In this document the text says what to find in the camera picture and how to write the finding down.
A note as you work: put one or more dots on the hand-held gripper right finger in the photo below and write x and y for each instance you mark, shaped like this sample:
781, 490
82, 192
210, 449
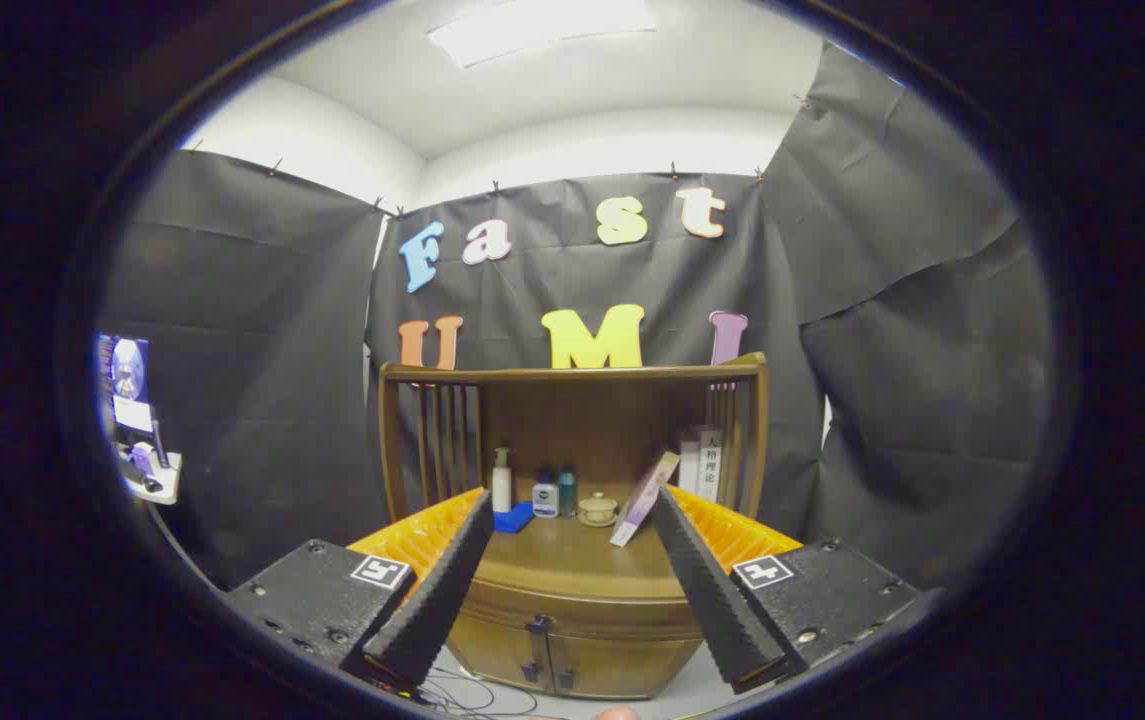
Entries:
712, 600

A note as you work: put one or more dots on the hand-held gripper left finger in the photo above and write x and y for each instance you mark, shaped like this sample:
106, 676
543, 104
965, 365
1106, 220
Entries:
442, 600

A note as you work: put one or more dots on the black drawer knob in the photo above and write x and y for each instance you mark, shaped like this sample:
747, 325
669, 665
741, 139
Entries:
539, 625

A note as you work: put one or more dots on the wooden drawer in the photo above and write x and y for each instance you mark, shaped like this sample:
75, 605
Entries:
592, 612

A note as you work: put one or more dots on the wooden cabinet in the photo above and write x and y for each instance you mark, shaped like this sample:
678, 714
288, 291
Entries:
612, 665

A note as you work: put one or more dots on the wooden countertop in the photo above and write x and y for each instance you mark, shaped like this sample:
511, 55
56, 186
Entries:
572, 560

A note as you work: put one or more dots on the blue folded cloth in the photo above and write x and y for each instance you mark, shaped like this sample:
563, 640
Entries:
514, 517

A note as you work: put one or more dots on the purple book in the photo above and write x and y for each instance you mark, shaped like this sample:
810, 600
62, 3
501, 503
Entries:
642, 500

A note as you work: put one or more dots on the white spray bottle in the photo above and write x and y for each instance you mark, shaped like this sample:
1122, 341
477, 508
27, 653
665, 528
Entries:
501, 480

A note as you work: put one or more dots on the patterned cover book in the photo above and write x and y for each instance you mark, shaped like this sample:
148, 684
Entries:
689, 465

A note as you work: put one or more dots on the white spine book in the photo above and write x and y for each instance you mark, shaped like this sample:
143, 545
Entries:
710, 462

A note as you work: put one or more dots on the beige lidded tea cup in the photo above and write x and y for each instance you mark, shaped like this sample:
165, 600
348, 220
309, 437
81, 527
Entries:
597, 510

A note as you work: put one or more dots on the white bottle with blue cap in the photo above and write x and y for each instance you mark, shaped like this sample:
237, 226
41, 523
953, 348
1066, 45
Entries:
545, 495

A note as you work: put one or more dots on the teal blue bottle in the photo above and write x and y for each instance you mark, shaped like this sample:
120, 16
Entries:
567, 490

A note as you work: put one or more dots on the small display screen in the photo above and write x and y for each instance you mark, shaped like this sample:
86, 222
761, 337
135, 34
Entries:
124, 380

